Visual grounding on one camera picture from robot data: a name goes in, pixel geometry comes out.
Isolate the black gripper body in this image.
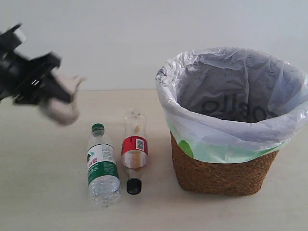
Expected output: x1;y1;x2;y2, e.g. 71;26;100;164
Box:
0;52;51;105

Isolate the grey cardboard pulp piece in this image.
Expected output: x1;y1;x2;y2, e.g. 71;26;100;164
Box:
38;75;84;126

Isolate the red label clear bottle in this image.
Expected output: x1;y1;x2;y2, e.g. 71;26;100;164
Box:
121;109;149;195

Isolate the green label water bottle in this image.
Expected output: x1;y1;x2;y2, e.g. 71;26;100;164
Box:
87;123;121;208

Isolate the white plastic bin liner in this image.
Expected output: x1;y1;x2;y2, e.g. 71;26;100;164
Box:
155;47;308;164

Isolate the woven brown waste basket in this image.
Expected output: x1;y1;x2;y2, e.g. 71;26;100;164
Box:
170;134;279;196

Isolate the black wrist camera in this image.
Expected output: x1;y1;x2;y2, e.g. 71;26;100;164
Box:
0;23;26;60

